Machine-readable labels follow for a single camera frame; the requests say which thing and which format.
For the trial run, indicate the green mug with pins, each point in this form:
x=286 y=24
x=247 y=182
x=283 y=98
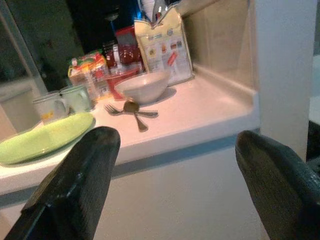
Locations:
x=77 y=100

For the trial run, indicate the white printed mug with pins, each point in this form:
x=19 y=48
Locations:
x=48 y=110

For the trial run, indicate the colourful snack packet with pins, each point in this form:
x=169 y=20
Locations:
x=87 y=65

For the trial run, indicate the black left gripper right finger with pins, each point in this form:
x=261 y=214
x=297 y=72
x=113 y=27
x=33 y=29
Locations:
x=282 y=190

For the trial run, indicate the metal fork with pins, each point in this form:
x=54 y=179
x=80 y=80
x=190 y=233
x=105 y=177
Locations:
x=111 y=110

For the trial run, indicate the clear bottle with white cap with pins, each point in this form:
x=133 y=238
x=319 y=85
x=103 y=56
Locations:
x=116 y=57

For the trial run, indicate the red lidded container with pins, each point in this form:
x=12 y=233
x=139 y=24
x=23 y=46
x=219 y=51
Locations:
x=127 y=53

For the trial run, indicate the metal spoon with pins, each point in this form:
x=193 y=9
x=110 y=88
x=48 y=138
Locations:
x=130 y=107

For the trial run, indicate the yellow white paper bag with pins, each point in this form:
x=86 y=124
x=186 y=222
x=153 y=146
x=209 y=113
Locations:
x=162 y=50

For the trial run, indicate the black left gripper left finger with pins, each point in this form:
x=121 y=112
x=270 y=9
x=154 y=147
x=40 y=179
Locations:
x=75 y=190

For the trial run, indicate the green plate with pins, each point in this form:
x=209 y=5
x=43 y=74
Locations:
x=45 y=137

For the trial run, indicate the red plastic bowl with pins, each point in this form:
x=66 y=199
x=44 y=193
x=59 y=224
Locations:
x=117 y=82

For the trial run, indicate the white pillar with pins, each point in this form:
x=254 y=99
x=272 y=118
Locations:
x=285 y=75

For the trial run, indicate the white kitchen counter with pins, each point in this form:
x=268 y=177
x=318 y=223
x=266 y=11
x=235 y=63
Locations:
x=175 y=200

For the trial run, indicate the white bowl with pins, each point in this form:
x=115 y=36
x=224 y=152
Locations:
x=142 y=87

